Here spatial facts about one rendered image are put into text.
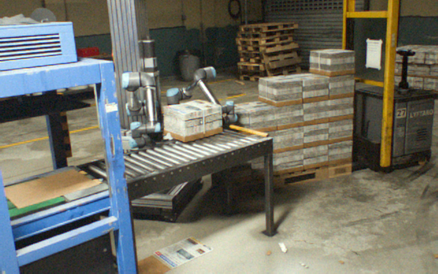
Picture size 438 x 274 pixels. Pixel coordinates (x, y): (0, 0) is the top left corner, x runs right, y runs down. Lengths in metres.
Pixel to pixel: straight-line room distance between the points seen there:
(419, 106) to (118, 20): 3.14
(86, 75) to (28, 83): 0.28
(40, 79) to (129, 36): 1.88
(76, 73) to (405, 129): 3.69
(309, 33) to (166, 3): 3.79
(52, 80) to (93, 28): 8.39
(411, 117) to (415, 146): 0.34
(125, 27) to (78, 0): 6.52
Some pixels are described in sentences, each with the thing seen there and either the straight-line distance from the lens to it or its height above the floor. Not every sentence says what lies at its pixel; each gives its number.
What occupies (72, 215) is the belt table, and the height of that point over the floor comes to 0.74.
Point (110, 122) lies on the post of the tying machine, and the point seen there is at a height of 1.24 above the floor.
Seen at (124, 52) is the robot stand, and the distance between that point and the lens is 4.06.
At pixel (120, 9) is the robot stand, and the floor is 1.80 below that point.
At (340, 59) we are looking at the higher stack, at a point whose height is 1.22.
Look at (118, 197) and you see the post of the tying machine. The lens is 2.52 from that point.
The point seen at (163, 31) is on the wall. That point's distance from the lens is 11.50.
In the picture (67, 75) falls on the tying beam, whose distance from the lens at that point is 2.28.
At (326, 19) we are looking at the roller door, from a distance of 12.00.
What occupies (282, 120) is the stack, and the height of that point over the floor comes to 0.69.
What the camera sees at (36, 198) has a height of 0.80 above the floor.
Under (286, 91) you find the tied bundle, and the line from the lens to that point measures 4.36.
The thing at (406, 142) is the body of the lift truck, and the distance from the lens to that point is 5.18.
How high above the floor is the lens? 1.80
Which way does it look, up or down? 15 degrees down
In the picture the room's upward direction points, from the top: 3 degrees counter-clockwise
